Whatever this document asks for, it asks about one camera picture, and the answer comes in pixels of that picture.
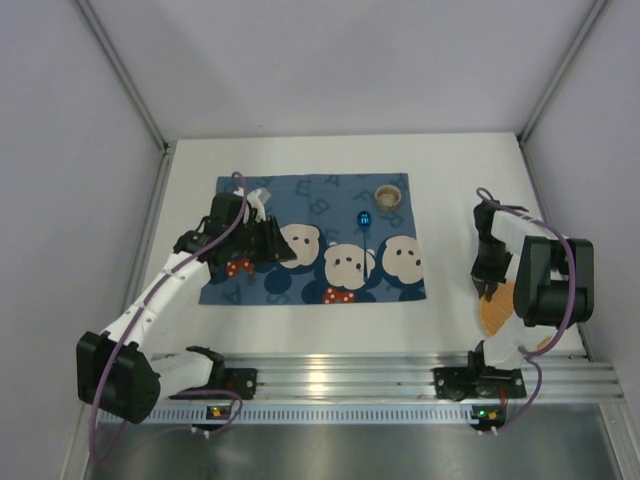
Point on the perforated metal cable strip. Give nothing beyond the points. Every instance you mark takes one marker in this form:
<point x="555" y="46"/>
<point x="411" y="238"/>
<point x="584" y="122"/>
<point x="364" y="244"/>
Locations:
<point x="315" y="414"/>

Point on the orange woven round coaster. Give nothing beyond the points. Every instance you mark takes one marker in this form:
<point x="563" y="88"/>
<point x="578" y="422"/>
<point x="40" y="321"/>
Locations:
<point x="498" y="313"/>

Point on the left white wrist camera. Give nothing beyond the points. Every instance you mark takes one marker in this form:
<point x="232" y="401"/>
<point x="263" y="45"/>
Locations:
<point x="258" y="198"/>

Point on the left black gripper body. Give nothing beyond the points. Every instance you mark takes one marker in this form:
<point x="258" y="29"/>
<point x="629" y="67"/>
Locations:
<point x="261" y="240"/>

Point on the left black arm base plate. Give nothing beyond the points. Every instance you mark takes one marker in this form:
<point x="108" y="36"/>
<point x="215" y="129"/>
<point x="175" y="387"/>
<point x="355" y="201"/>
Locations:
<point x="241" y="381"/>

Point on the iridescent blue metal spoon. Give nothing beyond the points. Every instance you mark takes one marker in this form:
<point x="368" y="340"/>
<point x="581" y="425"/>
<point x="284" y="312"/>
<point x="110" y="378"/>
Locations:
<point x="364" y="221"/>

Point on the aluminium corner post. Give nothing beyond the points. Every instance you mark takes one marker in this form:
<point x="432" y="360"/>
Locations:
<point x="98" y="31"/>
<point x="588" y="24"/>

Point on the left aluminium corner post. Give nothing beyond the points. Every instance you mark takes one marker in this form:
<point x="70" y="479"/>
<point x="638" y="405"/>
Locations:
<point x="98" y="31"/>

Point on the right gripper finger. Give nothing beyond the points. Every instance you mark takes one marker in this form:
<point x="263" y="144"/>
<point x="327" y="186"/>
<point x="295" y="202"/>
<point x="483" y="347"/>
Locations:
<point x="492" y="288"/>
<point x="481" y="288"/>

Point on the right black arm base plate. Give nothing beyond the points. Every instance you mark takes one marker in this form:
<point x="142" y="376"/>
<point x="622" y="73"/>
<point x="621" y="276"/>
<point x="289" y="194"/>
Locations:
<point x="462" y="383"/>

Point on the aluminium mounting rail frame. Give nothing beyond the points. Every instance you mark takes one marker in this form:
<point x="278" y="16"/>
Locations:
<point x="338" y="353"/>

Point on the right aluminium corner post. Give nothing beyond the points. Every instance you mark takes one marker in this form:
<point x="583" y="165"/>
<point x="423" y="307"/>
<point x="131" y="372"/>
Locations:
<point x="588" y="24"/>

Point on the small beige ceramic cup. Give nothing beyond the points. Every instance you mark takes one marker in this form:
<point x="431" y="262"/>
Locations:
<point x="388" y="198"/>

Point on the blue cartoon placemat cloth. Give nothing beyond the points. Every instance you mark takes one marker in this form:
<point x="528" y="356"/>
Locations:
<point x="317" y="215"/>

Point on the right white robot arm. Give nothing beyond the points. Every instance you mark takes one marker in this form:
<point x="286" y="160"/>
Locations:
<point x="553" y="288"/>

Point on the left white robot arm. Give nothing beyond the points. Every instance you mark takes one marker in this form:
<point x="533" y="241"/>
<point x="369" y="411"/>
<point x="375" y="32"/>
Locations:
<point x="117" y="370"/>

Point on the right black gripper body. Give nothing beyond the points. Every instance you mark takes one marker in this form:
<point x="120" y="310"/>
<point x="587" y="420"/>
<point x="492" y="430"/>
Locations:
<point x="486" y="278"/>

